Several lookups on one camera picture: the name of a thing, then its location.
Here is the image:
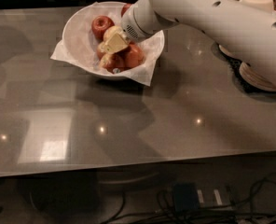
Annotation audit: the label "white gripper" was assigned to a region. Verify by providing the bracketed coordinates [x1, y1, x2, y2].
[104, 0, 176, 54]

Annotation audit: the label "yellow-red apple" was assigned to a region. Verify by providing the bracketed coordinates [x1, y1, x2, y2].
[103, 25, 123, 41]

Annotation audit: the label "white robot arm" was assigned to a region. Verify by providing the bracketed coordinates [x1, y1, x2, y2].
[104, 0, 276, 86]

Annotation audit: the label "small apple left middle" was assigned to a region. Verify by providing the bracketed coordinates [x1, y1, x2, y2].
[96, 42, 105, 59]

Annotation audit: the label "red apple front right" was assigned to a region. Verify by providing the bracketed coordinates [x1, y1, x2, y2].
[121, 44, 145, 68]

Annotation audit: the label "red-yellow apple front left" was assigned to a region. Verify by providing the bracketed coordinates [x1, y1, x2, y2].
[99, 54, 126, 74]

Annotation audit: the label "dark red apple left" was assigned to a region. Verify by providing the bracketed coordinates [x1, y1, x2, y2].
[91, 16, 115, 40]

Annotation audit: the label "red apple back right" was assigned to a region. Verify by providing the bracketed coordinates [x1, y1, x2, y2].
[120, 3, 132, 17]

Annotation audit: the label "white bowl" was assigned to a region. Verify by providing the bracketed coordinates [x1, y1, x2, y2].
[62, 1, 166, 81]

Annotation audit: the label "white paper liner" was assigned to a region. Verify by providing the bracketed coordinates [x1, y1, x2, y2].
[50, 1, 165, 87]

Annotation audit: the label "black mat under plates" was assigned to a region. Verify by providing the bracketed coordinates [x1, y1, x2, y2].
[218, 45, 276, 93]

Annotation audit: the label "lower stack paper plates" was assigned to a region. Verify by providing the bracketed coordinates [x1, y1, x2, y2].
[239, 62, 276, 92]

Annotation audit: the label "white foam container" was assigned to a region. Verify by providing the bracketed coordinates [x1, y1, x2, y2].
[240, 0, 274, 13]

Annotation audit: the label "dark power box on floor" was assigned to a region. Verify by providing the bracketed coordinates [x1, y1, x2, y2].
[172, 183, 200, 212]

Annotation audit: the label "black floor cables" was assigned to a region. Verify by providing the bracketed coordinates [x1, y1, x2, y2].
[100, 171, 276, 224]

